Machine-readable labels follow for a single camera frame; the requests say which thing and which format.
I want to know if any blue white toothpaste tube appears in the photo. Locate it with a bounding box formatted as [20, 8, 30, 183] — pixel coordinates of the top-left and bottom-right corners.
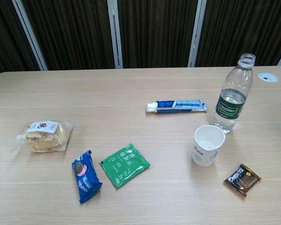
[145, 99, 208, 115]

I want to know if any white round cable grommet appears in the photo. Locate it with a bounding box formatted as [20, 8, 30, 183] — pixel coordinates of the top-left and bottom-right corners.
[258, 72, 279, 83]

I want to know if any dark pleated screen panel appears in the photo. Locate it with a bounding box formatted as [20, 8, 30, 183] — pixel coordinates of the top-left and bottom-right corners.
[22, 0, 115, 70]
[117, 0, 199, 69]
[0, 0, 41, 78]
[195, 0, 281, 68]

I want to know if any blue cookie packet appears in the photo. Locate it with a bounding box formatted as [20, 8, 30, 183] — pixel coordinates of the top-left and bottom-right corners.
[71, 150, 103, 204]

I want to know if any dark brown snack packet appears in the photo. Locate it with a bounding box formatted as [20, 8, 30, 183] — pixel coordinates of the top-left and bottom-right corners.
[223, 163, 262, 197]

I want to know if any white paper cup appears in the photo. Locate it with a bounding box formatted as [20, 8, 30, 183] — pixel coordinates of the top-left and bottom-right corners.
[192, 125, 226, 167]

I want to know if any green tea sachet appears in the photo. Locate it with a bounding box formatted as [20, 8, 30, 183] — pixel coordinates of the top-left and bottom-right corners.
[99, 143, 151, 189]

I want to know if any clear wrapped pastry packet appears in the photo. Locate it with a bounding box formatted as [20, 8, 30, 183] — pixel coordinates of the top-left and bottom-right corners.
[11, 120, 74, 154]

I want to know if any transparent plastic water bottle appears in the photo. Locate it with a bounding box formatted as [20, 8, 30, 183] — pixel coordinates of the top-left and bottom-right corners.
[210, 52, 257, 134]

